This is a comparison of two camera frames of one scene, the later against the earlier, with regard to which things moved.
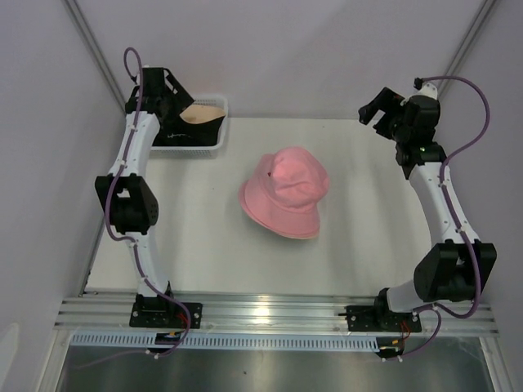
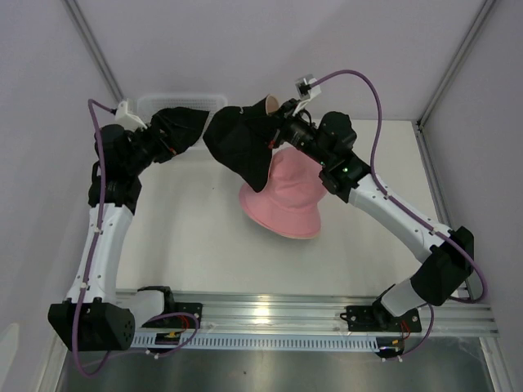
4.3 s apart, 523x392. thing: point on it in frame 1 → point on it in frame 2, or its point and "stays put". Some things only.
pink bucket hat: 283,191 stays put
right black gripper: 387,101 → 286,120
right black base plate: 377,318 stays put
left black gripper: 181,99 → 165,147
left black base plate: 164,312 stays put
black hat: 174,131 → 240,136
